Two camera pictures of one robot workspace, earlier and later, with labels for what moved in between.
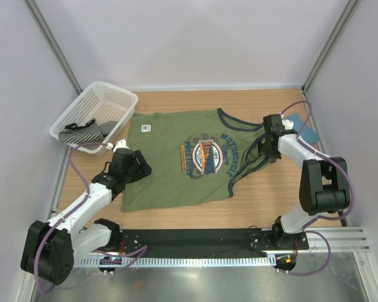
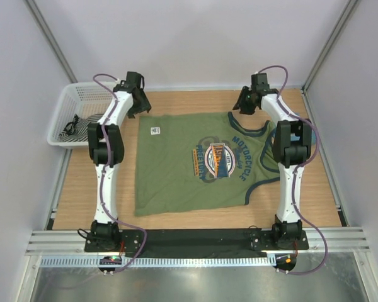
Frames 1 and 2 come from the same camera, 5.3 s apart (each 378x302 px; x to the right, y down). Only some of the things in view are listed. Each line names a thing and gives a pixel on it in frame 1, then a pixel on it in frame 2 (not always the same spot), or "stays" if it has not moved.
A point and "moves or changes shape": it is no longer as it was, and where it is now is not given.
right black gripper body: x=269 y=151 -> x=244 y=101
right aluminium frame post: x=337 y=29 stays
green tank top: x=194 y=155 moves or changes shape
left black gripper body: x=137 y=171 -> x=140 y=106
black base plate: x=213 y=243 stays
